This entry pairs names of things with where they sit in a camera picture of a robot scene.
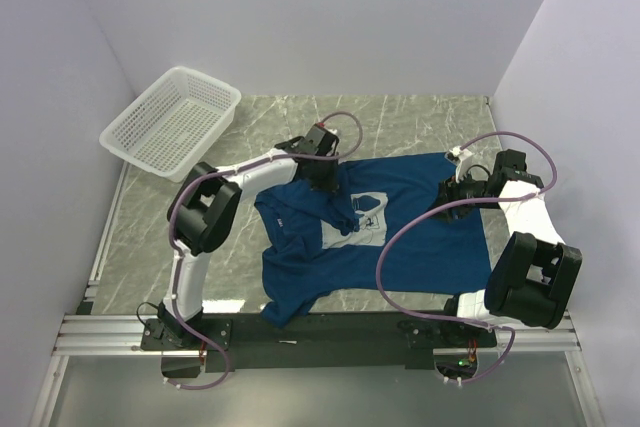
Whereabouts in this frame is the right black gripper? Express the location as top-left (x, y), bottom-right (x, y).
top-left (424, 168), bottom-right (501, 224)

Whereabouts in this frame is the blue mickey mouse t-shirt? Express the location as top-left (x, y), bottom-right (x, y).
top-left (254, 153), bottom-right (490, 327)

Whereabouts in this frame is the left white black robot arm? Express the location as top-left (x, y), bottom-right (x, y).
top-left (157, 123), bottom-right (339, 349)

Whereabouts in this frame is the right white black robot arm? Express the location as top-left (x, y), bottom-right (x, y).
top-left (433, 147), bottom-right (582, 346)

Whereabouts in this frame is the white plastic mesh basket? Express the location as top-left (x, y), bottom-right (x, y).
top-left (99, 66), bottom-right (242, 183)

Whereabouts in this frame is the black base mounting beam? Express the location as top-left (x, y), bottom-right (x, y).
top-left (141, 312), bottom-right (497, 378)

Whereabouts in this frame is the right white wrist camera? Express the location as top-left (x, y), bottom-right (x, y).
top-left (445, 146), bottom-right (474, 183)

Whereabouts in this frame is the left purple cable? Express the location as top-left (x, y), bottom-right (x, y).
top-left (167, 111), bottom-right (364, 392)

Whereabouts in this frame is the purple cable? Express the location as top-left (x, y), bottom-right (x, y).
top-left (167, 111), bottom-right (364, 392)
top-left (374, 131), bottom-right (559, 386)

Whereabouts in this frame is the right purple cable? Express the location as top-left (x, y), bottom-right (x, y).
top-left (374, 131), bottom-right (559, 386)

